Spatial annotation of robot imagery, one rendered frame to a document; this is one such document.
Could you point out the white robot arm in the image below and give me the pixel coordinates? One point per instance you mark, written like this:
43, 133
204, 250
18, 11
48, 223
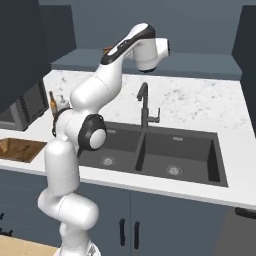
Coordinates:
60, 166

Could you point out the wooden cutting board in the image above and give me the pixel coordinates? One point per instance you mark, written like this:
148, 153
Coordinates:
18, 150

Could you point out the dark tall cabinet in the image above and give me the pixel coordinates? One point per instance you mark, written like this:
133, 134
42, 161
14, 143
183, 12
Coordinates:
246, 60

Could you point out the black sink tap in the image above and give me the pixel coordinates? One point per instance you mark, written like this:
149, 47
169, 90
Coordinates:
144, 106

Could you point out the dark double sink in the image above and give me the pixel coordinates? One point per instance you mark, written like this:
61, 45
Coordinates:
176, 156

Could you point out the clear soap dispenser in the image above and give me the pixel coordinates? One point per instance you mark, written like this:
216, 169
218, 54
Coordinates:
63, 103

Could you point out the brown glass bottle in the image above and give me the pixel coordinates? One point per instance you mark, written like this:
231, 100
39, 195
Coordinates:
52, 105

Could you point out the brown pastry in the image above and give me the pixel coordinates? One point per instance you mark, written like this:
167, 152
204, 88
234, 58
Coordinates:
106, 50

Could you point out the blue-grey cupboard door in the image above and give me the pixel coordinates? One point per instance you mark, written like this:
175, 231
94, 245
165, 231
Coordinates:
176, 226
106, 213

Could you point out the dark grey microwave oven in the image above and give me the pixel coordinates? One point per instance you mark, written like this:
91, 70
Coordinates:
30, 106

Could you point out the blue-grey drawer run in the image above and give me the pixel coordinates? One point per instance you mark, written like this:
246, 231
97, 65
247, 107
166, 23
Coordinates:
20, 200

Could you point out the grey dishwasher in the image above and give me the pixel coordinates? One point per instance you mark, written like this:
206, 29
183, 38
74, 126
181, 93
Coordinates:
236, 236

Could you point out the dark wall cabinet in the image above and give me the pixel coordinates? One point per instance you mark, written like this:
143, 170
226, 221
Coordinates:
20, 50

